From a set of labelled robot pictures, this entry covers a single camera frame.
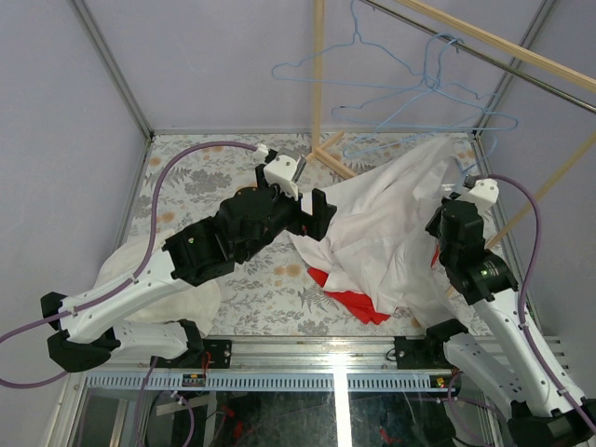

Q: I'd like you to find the white button shirt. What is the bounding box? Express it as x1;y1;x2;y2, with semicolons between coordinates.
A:
291;136;489;336

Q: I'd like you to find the cream white garment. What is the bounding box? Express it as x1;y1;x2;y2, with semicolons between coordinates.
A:
95;239;223;339

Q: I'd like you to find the blue wire hanger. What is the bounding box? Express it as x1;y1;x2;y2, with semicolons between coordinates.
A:
332;34;520;141
455;136;498;189
271;1;437;91
332;34;500;132

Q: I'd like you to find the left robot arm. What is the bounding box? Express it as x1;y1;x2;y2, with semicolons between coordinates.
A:
41;185;337;373

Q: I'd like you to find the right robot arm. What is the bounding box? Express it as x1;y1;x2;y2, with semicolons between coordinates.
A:
424;198;595;446

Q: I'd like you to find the floral table mat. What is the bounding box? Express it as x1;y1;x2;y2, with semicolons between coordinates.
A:
128;132;525;337

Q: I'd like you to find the metal hanging rod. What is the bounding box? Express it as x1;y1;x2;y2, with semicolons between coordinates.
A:
363;1;595;115

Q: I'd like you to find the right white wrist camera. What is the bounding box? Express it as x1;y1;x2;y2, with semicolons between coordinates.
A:
458;175;499;214

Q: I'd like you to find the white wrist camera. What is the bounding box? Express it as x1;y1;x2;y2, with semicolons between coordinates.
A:
458;175;499;214
263;149;306;200

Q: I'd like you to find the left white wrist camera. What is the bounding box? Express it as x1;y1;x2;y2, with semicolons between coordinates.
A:
263;149;306;200

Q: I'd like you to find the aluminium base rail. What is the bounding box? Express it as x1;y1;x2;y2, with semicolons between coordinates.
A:
77;336;453;392

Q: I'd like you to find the wooden rack frame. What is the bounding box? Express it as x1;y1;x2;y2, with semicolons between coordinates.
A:
305;0;596;299

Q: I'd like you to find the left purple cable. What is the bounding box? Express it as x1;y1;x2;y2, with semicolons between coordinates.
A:
0;142;262;390

